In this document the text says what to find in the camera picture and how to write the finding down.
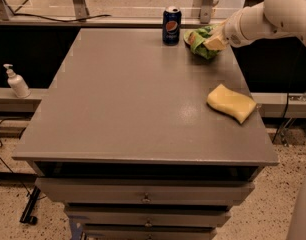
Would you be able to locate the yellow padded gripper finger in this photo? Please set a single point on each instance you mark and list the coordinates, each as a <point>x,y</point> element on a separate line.
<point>218,28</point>
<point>216,42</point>

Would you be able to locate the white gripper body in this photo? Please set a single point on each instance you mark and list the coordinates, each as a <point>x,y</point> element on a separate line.
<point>232,30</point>

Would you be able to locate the green rice chip bag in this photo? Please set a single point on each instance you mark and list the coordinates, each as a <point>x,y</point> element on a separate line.
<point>195,40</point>

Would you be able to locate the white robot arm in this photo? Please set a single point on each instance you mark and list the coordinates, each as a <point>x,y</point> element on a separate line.
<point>270,19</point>

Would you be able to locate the blue pepsi can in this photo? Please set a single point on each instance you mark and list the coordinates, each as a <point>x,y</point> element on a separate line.
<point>171,25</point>

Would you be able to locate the yellow sponge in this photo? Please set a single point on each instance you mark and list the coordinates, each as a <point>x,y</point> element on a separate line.
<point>234,104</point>

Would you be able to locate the grey drawer cabinet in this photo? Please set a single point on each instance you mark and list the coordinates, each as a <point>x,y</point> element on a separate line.
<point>125,140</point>

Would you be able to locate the white pump bottle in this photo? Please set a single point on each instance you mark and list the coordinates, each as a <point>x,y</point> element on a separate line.
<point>16,82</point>

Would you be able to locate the black floor bracket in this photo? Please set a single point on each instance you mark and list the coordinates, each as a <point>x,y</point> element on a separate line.
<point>27,217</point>

